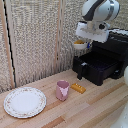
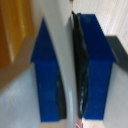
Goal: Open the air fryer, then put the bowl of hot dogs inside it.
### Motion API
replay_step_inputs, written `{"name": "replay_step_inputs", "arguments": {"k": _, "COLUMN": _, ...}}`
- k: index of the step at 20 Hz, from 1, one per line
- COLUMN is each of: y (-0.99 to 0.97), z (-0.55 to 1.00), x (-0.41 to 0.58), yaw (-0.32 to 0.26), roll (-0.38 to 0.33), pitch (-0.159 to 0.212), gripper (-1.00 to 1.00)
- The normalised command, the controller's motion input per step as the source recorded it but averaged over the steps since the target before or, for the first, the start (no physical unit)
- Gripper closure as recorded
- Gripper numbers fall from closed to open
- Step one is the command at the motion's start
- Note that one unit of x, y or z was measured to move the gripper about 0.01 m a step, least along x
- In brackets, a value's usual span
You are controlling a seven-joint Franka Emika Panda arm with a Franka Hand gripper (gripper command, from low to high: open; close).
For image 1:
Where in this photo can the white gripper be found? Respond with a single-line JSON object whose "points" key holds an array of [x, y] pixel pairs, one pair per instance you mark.
{"points": [[93, 31]]}

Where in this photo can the pink cup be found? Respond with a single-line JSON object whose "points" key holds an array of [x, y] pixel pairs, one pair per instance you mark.
{"points": [[62, 90]]}

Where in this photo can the white rounded object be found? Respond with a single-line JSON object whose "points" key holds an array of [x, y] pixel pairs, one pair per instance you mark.
{"points": [[122, 118], [126, 76]]}

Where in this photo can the beige woven folding screen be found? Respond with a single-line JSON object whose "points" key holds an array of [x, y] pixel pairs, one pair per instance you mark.
{"points": [[36, 36]]}

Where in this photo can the black air fryer drawer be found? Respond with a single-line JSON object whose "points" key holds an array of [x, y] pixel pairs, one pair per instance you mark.
{"points": [[96, 68]]}

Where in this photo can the black air fryer body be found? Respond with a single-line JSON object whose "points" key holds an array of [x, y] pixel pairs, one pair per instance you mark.
{"points": [[115, 46]]}

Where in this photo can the small white bowl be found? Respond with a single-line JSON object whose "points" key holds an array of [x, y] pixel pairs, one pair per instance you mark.
{"points": [[80, 46]]}

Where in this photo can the orange block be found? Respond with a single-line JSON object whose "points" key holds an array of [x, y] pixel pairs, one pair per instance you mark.
{"points": [[78, 88]]}

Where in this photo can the white floral rim plate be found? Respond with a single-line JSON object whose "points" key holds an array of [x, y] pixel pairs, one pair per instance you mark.
{"points": [[25, 102]]}

